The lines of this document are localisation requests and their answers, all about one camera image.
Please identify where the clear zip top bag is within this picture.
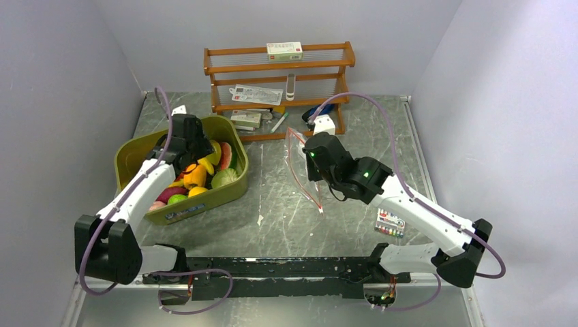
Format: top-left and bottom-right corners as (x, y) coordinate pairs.
(284, 127), (324, 215)

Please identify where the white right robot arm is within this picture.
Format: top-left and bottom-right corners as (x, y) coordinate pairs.
(303, 132), (493, 288)

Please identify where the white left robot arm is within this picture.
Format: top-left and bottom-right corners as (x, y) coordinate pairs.
(74, 114), (213, 285)

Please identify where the yellow banana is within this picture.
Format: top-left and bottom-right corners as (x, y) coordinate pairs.
(197, 157), (215, 176)

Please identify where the orange bell pepper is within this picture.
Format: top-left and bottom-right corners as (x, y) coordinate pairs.
(183, 163), (207, 189)

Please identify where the watermelon slice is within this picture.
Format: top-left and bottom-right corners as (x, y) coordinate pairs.
(218, 142), (237, 170)

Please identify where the yellow lemon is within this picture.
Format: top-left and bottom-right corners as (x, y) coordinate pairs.
(188, 186), (208, 198)

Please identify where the green cabbage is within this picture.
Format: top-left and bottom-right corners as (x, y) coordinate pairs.
(211, 168), (239, 189)

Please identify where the blue stapler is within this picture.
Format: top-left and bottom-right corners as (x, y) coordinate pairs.
(301, 104), (335, 123)

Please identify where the green lime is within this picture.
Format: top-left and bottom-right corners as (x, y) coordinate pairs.
(167, 194), (188, 205)

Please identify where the olive green plastic bin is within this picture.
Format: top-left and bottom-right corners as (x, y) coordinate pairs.
(114, 115), (248, 225)

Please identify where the white green box lower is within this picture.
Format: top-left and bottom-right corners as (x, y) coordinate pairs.
(230, 110), (262, 128)

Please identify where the green white marker pen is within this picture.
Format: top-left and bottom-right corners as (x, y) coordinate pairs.
(271, 112), (289, 134)

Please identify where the white flat packet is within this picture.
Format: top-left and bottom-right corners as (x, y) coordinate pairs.
(229, 84), (284, 106)

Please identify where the colourful marker set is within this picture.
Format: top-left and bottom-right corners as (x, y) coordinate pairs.
(374, 209), (406, 238)

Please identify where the orange wooden shelf rack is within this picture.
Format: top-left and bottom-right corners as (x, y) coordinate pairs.
(203, 41), (356, 134)

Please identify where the white grey small device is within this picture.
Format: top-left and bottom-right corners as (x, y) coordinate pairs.
(286, 74), (296, 101)

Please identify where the white green box on shelf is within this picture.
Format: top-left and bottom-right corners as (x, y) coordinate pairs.
(266, 42), (303, 62)

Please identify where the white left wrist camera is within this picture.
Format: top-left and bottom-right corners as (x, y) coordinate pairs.
(171, 105), (187, 116)

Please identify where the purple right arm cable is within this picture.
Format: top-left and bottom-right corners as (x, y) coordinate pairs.
(307, 92), (506, 279)

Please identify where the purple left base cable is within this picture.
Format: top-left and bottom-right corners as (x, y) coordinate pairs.
(157, 268), (234, 316)

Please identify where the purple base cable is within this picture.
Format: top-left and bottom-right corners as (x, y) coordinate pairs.
(157, 268), (234, 316)
(367, 267), (442, 313)

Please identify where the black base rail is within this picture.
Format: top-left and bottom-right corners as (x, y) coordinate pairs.
(142, 257), (411, 300)

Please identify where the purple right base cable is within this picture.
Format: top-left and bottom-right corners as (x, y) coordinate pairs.
(367, 267), (442, 313)

